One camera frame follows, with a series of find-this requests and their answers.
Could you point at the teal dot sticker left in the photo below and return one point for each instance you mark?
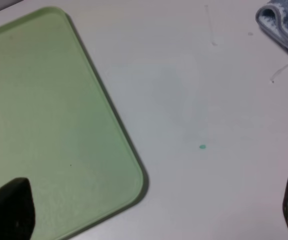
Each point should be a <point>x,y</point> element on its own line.
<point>202,147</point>

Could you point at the green plastic tray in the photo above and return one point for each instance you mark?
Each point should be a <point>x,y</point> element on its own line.
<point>59,130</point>

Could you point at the blue white striped towel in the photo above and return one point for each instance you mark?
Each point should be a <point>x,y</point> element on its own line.
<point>272,19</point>

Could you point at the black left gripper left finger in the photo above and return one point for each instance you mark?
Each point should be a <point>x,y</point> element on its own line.
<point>17,210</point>

